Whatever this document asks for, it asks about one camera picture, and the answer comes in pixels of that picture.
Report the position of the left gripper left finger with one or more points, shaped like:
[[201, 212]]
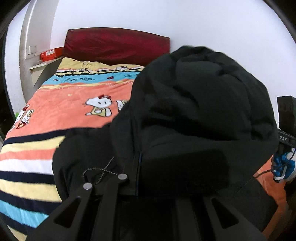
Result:
[[82, 216]]

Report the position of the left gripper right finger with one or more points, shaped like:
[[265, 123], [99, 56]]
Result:
[[214, 219]]

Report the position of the black hooded puffer jacket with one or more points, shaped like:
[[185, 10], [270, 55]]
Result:
[[197, 127]]

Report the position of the orange Hello Kitty blanket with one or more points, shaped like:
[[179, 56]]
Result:
[[81, 94]]

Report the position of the white bedside shelf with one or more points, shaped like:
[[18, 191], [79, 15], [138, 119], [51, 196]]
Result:
[[43, 71]]

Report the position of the dark red headboard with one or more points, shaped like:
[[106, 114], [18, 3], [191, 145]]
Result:
[[115, 46]]

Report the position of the red box on shelf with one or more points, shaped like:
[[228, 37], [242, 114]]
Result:
[[52, 54]]

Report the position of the white wall switch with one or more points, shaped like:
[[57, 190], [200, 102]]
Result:
[[32, 50]]

